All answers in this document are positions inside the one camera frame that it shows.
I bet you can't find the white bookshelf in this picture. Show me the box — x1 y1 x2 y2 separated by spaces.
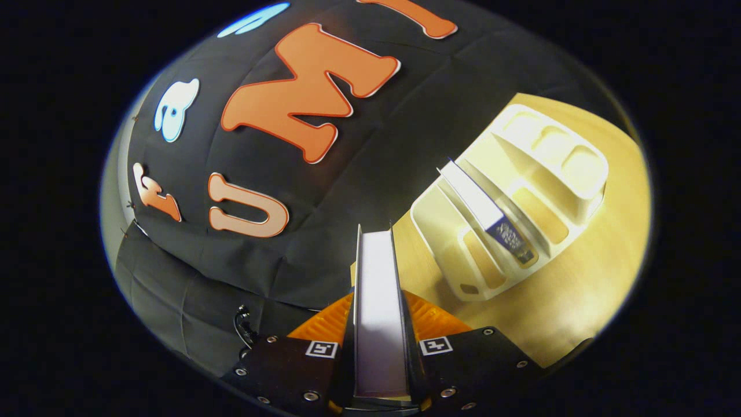
410 103 610 302

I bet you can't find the blue cover book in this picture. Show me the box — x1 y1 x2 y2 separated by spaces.
436 158 540 268

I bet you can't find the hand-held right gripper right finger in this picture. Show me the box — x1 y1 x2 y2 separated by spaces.
404 290 546 415

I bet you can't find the dark cover book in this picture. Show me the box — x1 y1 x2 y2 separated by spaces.
349 224 419 401

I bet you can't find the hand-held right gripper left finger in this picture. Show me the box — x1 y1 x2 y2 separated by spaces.
220 291 355 417

